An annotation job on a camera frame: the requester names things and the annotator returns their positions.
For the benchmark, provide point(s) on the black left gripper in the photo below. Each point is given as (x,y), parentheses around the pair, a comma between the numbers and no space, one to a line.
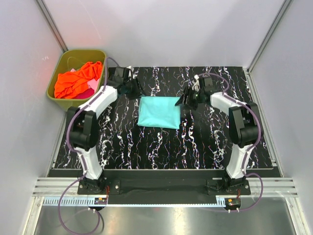
(138,91)

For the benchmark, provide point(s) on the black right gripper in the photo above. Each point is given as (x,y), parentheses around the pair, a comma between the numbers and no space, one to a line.
(188,92)

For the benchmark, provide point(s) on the turquoise t-shirt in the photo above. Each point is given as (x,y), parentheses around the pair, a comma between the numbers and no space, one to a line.
(159,112)

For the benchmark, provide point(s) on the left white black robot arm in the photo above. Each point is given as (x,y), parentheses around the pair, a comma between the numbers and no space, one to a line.
(83,130)

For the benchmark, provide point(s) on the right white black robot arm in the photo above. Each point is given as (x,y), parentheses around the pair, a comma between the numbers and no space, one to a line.
(245,127)

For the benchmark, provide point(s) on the light pink t-shirt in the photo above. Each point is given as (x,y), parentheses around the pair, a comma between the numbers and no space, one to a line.
(85,79)

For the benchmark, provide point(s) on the black marble pattern mat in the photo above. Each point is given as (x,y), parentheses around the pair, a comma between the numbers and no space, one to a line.
(202,140)

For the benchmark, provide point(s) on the magenta t-shirt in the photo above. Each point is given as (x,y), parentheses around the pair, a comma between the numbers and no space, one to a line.
(86,94)

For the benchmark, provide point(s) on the olive green plastic bin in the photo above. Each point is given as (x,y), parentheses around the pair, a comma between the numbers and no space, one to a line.
(74,59)

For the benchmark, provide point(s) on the orange t-shirt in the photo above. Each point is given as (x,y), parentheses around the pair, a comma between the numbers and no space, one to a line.
(73,83)

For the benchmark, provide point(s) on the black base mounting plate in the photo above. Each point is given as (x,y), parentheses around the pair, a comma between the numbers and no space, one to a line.
(188,184)

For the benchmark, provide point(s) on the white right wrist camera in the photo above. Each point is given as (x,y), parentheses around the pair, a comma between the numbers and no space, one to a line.
(196,83)

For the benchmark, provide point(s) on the slotted aluminium rail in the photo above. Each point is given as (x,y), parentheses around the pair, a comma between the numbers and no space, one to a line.
(136,202)

